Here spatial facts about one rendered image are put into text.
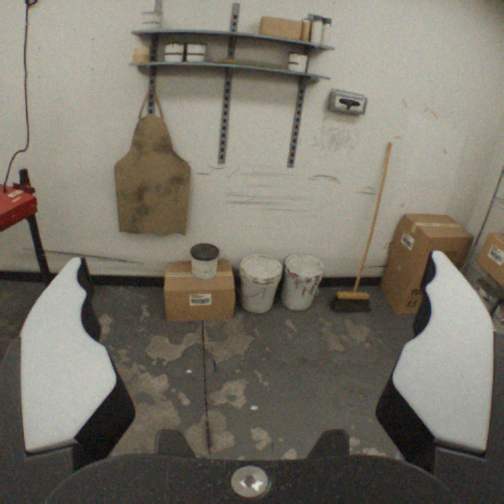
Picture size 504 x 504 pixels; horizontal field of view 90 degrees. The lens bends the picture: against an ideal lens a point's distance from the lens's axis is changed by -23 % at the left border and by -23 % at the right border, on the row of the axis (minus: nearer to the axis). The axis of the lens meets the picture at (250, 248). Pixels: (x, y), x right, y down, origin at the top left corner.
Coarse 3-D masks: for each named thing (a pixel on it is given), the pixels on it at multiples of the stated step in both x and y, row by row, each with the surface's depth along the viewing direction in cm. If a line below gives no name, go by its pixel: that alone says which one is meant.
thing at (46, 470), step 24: (0, 384) 6; (0, 408) 5; (0, 432) 5; (0, 456) 4; (24, 456) 4; (48, 456) 5; (72, 456) 5; (0, 480) 4; (24, 480) 4; (48, 480) 4
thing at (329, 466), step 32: (160, 448) 5; (320, 448) 5; (64, 480) 4; (96, 480) 4; (128, 480) 4; (160, 480) 4; (192, 480) 4; (224, 480) 4; (256, 480) 4; (288, 480) 4; (320, 480) 4; (352, 480) 4; (384, 480) 4; (416, 480) 4
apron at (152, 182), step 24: (144, 120) 187; (144, 144) 196; (168, 144) 199; (120, 168) 201; (144, 168) 205; (168, 168) 206; (120, 192) 210; (144, 192) 213; (168, 192) 215; (120, 216) 220; (144, 216) 222; (168, 216) 224
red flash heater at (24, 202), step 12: (0, 192) 144; (12, 192) 145; (24, 192) 145; (0, 204) 132; (12, 204) 133; (24, 204) 136; (36, 204) 144; (0, 216) 123; (12, 216) 130; (24, 216) 138; (0, 228) 125
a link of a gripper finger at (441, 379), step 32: (448, 288) 9; (416, 320) 9; (448, 320) 7; (480, 320) 7; (416, 352) 7; (448, 352) 7; (480, 352) 6; (416, 384) 6; (448, 384) 6; (480, 384) 6; (384, 416) 6; (416, 416) 5; (448, 416) 5; (480, 416) 5; (416, 448) 5; (480, 448) 4
